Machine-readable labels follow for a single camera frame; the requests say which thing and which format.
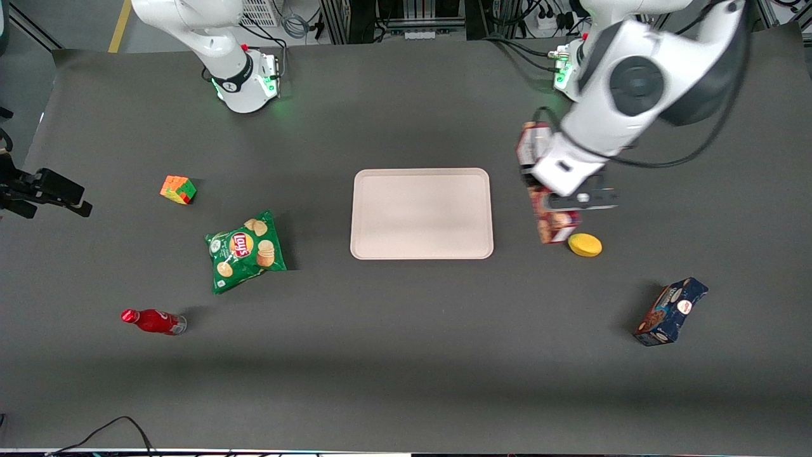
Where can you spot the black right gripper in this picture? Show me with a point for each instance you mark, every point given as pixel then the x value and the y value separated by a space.
pixel 32 188

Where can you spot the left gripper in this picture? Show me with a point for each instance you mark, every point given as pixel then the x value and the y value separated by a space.
pixel 530 178

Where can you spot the red cookie box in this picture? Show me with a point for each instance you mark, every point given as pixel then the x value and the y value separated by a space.
pixel 558 225

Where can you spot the beige plastic tray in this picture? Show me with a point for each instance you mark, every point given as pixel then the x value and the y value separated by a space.
pixel 422 213

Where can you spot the blue cookie box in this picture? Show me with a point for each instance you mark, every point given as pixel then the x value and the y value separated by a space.
pixel 671 312

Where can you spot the white vented box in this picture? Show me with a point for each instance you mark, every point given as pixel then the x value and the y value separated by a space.
pixel 260 11

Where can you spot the yellow toy mango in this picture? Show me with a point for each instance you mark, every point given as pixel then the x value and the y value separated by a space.
pixel 585 245

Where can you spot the colourful puzzle cube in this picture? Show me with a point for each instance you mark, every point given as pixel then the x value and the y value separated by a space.
pixel 178 190

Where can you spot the red soda bottle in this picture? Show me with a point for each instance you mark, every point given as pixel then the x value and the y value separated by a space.
pixel 154 321

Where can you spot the white power strip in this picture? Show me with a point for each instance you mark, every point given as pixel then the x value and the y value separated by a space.
pixel 550 23

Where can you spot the green chips bag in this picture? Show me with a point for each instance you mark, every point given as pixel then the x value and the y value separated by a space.
pixel 245 252

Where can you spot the dark grey table cover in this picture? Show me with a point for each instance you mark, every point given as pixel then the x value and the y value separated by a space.
pixel 406 355

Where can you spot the black equipment rack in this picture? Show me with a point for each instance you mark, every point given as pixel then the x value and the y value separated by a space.
pixel 393 16

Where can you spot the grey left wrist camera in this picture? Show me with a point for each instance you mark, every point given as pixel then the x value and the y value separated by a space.
pixel 583 200

